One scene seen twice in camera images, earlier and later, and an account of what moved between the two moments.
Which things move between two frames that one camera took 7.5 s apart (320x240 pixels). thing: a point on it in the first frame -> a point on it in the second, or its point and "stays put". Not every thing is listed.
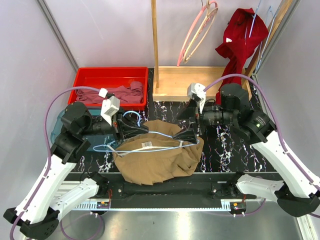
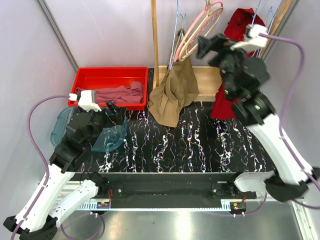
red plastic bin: (107, 78) stays put
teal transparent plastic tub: (99, 142) stays put
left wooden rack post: (154, 28) stays put
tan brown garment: (155, 156) -> (179, 87)
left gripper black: (129, 130) -> (117, 118)
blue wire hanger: (139, 121) -> (171, 63)
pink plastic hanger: (193, 28) -> (206, 11)
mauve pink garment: (133, 93) stays put
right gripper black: (188, 111) -> (219, 44)
